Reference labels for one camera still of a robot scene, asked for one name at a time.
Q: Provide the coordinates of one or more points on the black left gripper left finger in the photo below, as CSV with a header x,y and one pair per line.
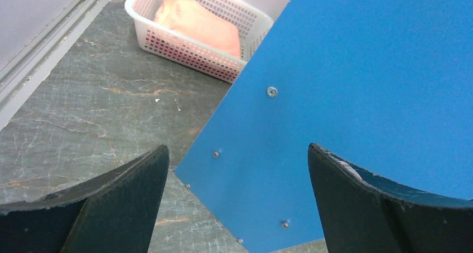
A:
x,y
113,212

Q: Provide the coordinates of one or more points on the blue pink yellow shelf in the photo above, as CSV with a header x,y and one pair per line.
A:
x,y
385,84

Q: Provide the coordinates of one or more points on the white plastic basket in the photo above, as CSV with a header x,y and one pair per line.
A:
x,y
252,24

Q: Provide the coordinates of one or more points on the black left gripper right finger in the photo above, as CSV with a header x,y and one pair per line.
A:
x,y
361,211

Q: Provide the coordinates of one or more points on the orange cloth in basket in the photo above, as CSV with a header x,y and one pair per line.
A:
x,y
190,19

